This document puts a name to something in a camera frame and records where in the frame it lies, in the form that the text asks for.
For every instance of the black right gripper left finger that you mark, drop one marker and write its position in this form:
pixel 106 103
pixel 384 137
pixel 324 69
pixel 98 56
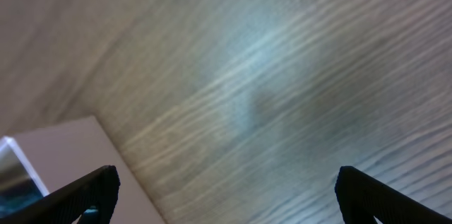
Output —
pixel 89 199

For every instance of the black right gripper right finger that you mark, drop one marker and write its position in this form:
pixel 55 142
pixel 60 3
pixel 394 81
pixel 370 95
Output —
pixel 365 200

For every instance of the open white cardboard box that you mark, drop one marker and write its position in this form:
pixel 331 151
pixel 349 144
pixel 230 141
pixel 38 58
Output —
pixel 58 155

